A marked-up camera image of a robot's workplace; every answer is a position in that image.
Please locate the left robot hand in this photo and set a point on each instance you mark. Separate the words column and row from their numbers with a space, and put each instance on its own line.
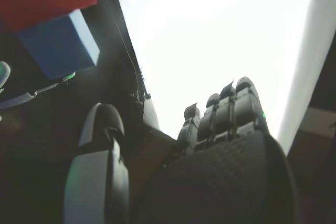
column 225, row 182

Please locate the blue box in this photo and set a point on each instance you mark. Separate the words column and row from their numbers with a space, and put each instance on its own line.
column 57, row 48

